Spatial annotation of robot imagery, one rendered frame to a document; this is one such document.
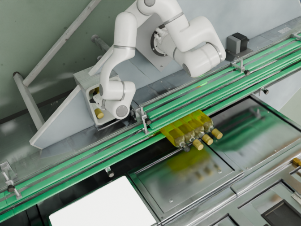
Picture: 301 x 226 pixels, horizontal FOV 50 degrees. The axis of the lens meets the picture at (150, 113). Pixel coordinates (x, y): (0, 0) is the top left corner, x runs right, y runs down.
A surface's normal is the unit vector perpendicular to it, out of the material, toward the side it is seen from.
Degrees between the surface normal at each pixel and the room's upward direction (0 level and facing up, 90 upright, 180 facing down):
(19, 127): 90
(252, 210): 90
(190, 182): 91
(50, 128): 0
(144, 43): 4
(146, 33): 4
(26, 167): 90
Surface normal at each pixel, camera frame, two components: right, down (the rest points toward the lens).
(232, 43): -0.86, 0.41
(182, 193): -0.13, -0.76
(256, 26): 0.50, 0.51
